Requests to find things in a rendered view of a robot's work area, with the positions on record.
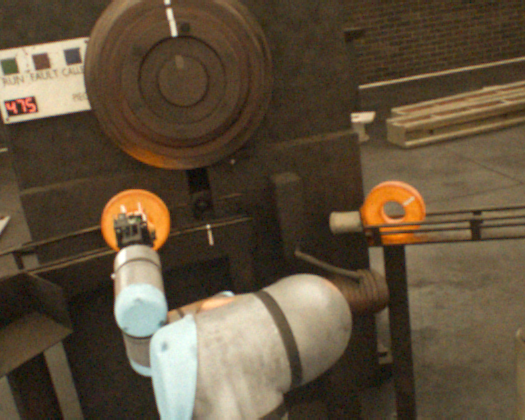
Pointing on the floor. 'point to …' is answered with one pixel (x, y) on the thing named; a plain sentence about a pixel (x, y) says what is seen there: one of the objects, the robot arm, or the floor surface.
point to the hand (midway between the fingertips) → (134, 215)
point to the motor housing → (372, 297)
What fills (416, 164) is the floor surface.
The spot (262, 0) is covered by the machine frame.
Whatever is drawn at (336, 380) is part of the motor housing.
